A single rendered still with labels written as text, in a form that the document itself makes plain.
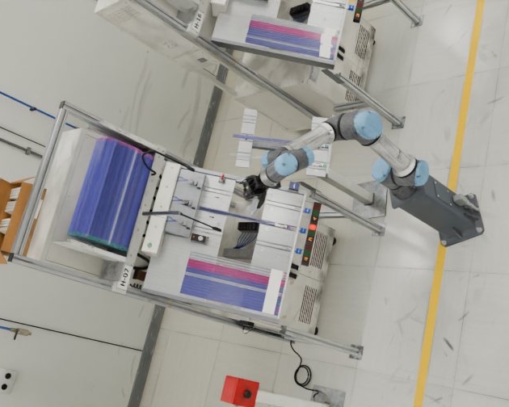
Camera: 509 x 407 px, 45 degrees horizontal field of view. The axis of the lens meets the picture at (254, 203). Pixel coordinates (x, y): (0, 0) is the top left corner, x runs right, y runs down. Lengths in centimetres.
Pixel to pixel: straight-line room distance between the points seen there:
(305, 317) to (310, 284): 20
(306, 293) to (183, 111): 216
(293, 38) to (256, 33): 21
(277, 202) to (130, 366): 223
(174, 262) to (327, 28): 157
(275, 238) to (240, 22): 127
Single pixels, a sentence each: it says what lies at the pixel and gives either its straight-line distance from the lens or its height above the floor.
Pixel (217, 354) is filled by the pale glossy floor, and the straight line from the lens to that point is 452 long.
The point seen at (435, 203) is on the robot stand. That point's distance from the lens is 318.
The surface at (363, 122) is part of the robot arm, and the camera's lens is 256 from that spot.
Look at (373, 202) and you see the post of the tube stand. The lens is 392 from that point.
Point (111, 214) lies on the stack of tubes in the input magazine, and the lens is 306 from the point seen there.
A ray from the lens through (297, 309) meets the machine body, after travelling 372.
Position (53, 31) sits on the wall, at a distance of 479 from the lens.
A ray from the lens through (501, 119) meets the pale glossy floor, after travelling 372.
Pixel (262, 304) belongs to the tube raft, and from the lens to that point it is 316.
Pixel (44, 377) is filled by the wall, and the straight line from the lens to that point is 469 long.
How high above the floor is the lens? 299
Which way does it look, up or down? 40 degrees down
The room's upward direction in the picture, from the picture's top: 64 degrees counter-clockwise
